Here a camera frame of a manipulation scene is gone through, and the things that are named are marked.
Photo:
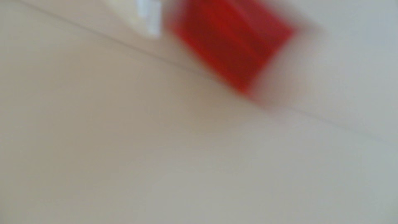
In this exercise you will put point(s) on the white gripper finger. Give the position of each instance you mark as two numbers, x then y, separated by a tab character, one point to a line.
149	15

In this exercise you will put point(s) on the red block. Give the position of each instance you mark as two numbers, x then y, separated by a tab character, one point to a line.
233	37

